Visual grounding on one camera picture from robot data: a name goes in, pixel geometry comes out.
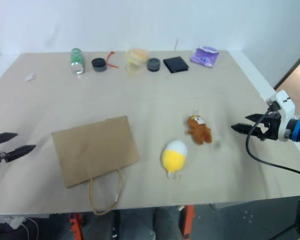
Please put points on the orange table leg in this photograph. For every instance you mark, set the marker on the orange table leg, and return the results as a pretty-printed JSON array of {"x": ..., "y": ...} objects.
[
  {"x": 76, "y": 226},
  {"x": 188, "y": 222}
]

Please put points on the black wallet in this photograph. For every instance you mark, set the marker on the black wallet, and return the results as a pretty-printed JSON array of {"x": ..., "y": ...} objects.
[{"x": 176, "y": 64}]

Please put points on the brown teddy bear keychain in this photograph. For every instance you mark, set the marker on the brown teddy bear keychain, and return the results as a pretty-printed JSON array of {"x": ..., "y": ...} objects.
[{"x": 199, "y": 130}]

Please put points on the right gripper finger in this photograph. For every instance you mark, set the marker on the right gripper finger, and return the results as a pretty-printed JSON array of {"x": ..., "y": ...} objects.
[
  {"x": 245, "y": 128},
  {"x": 256, "y": 117}
]

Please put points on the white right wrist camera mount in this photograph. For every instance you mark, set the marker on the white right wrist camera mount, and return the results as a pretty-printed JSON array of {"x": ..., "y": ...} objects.
[{"x": 285, "y": 105}]

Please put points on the purple plastic packet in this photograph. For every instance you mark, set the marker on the purple plastic packet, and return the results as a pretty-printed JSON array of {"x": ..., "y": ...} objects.
[{"x": 205, "y": 57}]

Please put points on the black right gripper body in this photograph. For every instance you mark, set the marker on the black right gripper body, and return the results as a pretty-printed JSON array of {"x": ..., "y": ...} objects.
[{"x": 273, "y": 127}]

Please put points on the yellow white egg plush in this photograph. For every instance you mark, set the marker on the yellow white egg plush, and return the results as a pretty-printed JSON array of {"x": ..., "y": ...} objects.
[{"x": 173, "y": 157}]

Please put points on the white power strip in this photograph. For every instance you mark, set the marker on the white power strip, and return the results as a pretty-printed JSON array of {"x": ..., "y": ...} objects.
[{"x": 10, "y": 221}]

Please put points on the grey round container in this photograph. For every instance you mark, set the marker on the grey round container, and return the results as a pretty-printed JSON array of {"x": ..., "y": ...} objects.
[{"x": 153, "y": 64}]

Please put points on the black round container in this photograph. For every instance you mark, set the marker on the black round container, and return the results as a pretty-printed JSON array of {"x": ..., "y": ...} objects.
[{"x": 99, "y": 64}]

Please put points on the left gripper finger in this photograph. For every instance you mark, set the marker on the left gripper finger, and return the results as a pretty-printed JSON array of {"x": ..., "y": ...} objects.
[
  {"x": 6, "y": 136},
  {"x": 18, "y": 152}
]

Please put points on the small white crumpled scrap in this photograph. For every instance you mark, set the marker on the small white crumpled scrap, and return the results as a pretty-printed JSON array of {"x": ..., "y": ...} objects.
[{"x": 29, "y": 77}]

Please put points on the green clear plastic bottle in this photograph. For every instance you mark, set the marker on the green clear plastic bottle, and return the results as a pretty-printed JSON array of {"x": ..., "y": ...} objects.
[{"x": 77, "y": 61}]

